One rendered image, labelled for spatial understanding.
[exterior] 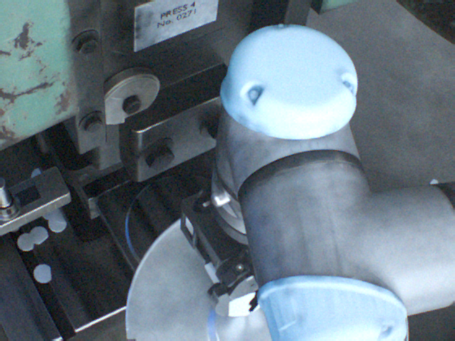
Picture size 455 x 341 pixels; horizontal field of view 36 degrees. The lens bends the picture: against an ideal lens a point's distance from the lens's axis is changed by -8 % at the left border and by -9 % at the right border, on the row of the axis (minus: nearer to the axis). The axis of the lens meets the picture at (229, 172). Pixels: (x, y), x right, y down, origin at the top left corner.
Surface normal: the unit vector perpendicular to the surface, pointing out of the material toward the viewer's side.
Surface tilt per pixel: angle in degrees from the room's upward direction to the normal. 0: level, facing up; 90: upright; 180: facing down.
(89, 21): 90
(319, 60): 1
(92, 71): 90
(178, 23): 90
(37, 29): 90
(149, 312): 5
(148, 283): 5
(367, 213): 23
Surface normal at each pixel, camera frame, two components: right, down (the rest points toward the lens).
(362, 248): 0.18, -0.37
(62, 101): 0.51, 0.76
